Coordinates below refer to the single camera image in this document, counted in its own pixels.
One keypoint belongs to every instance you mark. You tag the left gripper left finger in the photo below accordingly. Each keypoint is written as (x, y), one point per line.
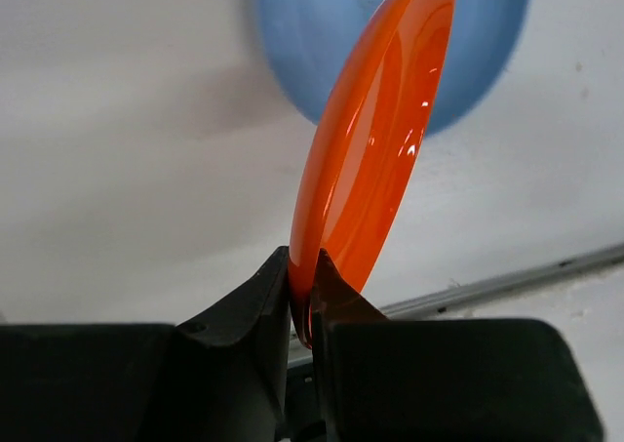
(219, 376)

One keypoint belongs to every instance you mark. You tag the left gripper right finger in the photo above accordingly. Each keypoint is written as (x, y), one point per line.
(378, 379)

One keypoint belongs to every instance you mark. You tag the orange plastic plate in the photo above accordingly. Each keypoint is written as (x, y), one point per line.
(365, 146)

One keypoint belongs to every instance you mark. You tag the blue plastic plate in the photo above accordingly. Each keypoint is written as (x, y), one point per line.
(306, 43)

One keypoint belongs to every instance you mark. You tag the aluminium table rail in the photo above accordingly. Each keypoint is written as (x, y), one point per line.
(577, 295)

